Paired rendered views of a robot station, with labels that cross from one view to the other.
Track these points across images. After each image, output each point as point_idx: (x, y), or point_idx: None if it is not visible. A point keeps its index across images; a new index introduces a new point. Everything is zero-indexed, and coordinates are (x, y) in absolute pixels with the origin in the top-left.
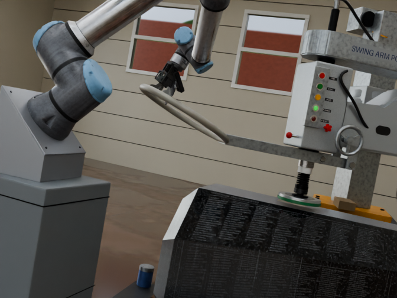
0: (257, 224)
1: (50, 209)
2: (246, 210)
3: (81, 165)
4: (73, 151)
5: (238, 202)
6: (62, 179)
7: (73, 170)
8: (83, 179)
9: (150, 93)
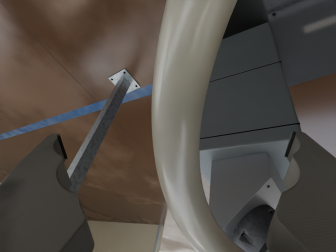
0: None
1: None
2: None
3: (269, 164)
4: (277, 191)
5: None
6: (278, 171)
7: (273, 168)
8: (281, 157)
9: (215, 223)
